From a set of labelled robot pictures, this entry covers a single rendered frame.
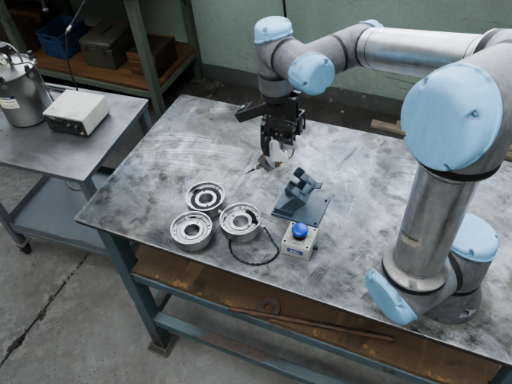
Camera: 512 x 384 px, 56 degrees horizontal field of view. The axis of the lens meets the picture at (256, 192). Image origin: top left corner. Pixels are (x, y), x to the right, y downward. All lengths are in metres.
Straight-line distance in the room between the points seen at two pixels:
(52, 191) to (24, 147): 0.54
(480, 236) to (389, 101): 1.93
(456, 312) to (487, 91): 0.61
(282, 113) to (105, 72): 2.07
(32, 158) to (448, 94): 1.51
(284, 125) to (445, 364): 0.73
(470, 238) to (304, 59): 0.45
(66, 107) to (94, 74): 1.19
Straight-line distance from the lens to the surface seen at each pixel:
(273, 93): 1.03
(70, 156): 1.79
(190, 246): 1.19
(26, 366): 2.19
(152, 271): 1.53
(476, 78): 0.61
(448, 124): 0.60
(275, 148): 1.13
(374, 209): 1.29
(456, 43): 0.80
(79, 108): 1.86
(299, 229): 1.14
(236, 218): 1.24
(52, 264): 2.42
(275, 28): 0.97
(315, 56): 0.91
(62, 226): 2.24
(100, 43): 2.98
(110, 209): 1.38
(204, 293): 1.45
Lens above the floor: 1.77
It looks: 47 degrees down
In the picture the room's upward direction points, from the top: 6 degrees counter-clockwise
